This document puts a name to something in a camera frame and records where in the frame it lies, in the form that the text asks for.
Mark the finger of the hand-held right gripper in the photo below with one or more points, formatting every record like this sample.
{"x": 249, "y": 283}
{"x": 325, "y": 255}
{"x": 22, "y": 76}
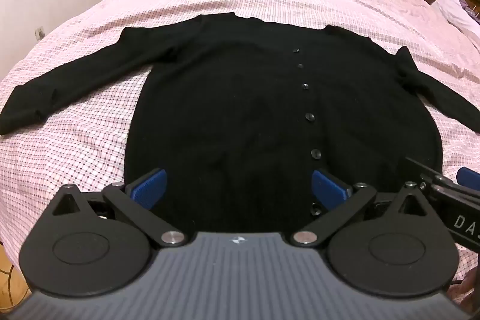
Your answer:
{"x": 468, "y": 178}
{"x": 422, "y": 166}

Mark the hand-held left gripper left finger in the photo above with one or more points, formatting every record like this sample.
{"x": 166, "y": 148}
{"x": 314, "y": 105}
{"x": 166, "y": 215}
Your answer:
{"x": 148, "y": 188}

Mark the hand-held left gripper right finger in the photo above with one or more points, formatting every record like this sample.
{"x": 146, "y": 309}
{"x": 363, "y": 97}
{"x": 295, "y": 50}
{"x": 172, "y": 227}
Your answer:
{"x": 330, "y": 188}

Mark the black button cardigan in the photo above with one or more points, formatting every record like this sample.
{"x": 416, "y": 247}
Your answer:
{"x": 243, "y": 110}

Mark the person's right hand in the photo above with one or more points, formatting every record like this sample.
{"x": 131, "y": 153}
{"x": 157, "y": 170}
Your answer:
{"x": 467, "y": 286}

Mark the white wall socket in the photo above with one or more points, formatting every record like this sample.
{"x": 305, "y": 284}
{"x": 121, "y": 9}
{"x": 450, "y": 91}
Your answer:
{"x": 39, "y": 31}

